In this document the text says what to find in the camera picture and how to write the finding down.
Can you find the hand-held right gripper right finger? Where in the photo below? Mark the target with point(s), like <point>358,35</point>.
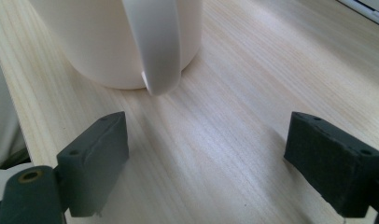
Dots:
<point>330,161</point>

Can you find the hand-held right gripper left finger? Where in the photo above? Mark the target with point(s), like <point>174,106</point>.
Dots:
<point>94,165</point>

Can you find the white mug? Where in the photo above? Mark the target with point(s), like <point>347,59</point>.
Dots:
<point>116,40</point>

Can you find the white device edge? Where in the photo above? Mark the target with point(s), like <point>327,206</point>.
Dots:
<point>365,8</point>

